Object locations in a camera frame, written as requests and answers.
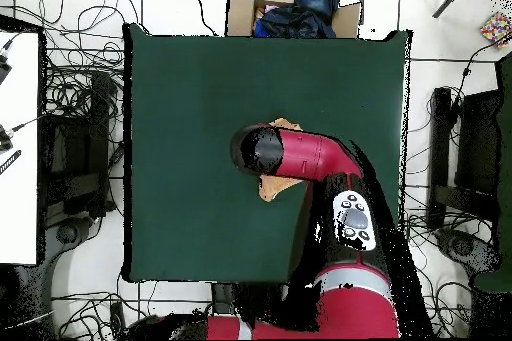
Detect brown cardboard box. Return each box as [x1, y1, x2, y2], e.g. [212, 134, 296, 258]
[225, 0, 363, 39]

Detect tan terry towel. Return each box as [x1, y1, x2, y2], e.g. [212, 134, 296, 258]
[257, 117, 306, 203]

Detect dark blue clothing pile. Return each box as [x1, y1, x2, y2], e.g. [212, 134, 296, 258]
[253, 0, 341, 39]

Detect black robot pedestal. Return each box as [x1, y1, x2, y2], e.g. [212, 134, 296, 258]
[211, 282, 241, 314]

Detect dark green table cloth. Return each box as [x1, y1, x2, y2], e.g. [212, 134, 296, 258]
[122, 22, 413, 284]

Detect colourful dotted cloth item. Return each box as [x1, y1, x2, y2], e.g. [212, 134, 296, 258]
[479, 11, 512, 51]

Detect black floor stand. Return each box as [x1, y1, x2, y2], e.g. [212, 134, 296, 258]
[427, 86, 501, 230]
[39, 70, 121, 218]

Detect dark round stand base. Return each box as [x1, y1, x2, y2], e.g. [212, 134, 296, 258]
[435, 228, 501, 276]

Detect tangled black floor cables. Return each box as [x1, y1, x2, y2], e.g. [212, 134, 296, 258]
[403, 212, 473, 338]
[51, 290, 183, 340]
[11, 0, 139, 118]

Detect green cloth on side table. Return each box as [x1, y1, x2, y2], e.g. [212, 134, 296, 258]
[473, 52, 512, 294]

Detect black power strip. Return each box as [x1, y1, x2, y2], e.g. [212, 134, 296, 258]
[109, 300, 127, 340]

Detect white side desk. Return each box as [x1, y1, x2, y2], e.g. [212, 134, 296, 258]
[0, 30, 41, 266]

